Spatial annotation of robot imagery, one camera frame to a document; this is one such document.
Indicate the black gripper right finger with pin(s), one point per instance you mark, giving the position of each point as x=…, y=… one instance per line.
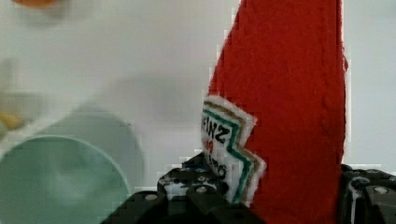
x=366, y=197

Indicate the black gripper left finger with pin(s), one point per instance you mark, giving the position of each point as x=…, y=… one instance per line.
x=194, y=193

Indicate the red plush ketchup bottle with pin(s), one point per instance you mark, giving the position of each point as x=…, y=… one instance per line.
x=274, y=117

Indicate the green mug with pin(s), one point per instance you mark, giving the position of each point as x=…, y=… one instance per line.
x=79, y=170

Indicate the yellow banana peel toy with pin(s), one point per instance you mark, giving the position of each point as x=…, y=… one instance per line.
x=11, y=121

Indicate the orange ball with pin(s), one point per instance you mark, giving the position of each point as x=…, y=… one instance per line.
x=35, y=3

